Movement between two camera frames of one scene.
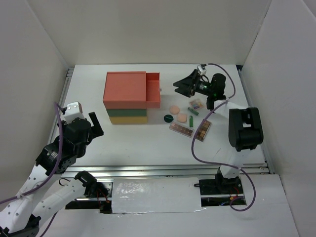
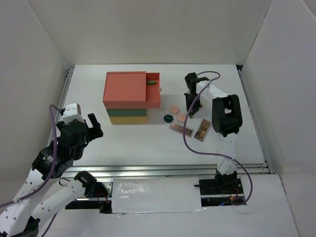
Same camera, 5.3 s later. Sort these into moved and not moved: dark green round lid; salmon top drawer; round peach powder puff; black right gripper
Moved: black right gripper
Not moved: round peach powder puff; salmon top drawer; dark green round lid
